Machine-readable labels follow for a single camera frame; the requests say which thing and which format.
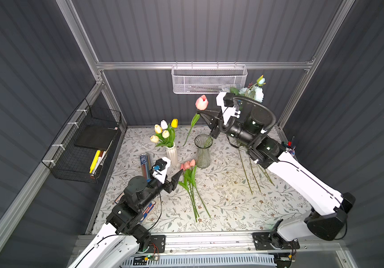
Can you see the light blue flower stem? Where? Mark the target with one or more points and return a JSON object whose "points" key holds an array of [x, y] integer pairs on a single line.
{"points": [[253, 91]]}

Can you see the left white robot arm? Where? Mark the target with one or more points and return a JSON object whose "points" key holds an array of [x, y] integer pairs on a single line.
{"points": [[122, 235]]}

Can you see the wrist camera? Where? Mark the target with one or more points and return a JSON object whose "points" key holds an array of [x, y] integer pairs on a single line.
{"points": [[225, 101], [160, 169]]}

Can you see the floral patterned table mat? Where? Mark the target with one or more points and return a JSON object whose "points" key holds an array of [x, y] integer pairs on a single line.
{"points": [[222, 186]]}

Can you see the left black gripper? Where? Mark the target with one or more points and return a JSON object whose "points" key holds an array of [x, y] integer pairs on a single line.
{"points": [[170, 182]]}

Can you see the black box in basket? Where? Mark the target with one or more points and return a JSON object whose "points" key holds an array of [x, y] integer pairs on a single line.
{"points": [[96, 137]]}

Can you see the white wire mesh basket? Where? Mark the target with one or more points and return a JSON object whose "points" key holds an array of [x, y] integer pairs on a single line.
{"points": [[207, 78]]}

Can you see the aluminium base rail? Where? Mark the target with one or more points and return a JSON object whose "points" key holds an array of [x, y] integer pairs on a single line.
{"points": [[232, 242]]}

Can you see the pink and yellow tulip bunch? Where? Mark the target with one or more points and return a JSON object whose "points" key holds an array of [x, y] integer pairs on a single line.
{"points": [[165, 134]]}

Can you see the clear glass vase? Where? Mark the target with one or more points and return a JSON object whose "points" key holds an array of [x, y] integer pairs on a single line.
{"points": [[203, 144]]}

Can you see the pink carnation stem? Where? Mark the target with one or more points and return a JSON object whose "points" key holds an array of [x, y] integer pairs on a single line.
{"points": [[265, 173]]}

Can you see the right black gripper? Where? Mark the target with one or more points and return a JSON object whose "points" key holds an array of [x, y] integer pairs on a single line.
{"points": [[216, 121]]}

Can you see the large pale pink peony stem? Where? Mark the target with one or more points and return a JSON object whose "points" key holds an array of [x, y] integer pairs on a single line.
{"points": [[244, 170]]}

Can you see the black wire wall basket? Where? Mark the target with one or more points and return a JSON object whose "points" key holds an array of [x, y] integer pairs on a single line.
{"points": [[80, 151]]}

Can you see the yellow marker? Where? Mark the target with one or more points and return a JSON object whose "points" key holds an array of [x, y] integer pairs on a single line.
{"points": [[94, 161]]}

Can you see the pink pen cup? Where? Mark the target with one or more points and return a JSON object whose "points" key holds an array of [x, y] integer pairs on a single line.
{"points": [[290, 148]]}

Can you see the pale pink rose stem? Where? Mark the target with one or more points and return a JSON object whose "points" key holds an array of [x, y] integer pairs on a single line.
{"points": [[254, 176]]}

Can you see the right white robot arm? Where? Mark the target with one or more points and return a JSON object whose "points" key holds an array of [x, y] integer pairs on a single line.
{"points": [[249, 122]]}

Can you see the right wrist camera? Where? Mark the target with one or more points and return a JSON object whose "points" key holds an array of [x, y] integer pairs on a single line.
{"points": [[225, 101]]}

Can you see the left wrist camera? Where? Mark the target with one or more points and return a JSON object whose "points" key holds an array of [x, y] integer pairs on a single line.
{"points": [[160, 169]]}

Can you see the white ribbed vase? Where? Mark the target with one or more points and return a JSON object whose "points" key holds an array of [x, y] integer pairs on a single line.
{"points": [[172, 155]]}

